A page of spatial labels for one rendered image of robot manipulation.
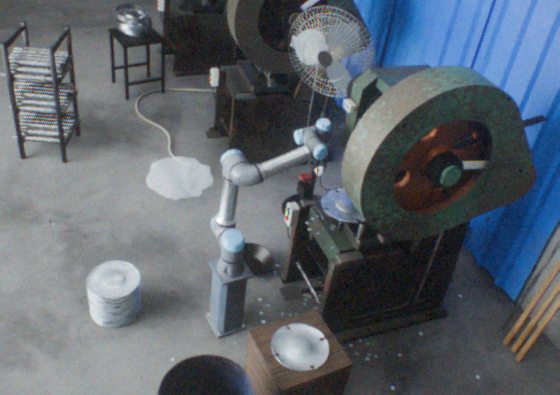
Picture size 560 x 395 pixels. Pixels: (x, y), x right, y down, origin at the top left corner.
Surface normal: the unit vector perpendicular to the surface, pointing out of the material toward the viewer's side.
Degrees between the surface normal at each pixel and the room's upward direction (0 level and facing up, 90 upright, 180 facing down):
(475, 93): 90
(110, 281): 0
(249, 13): 90
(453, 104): 90
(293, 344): 0
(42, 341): 0
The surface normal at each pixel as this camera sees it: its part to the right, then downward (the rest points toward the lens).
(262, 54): 0.33, 0.59
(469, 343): 0.12, -0.80
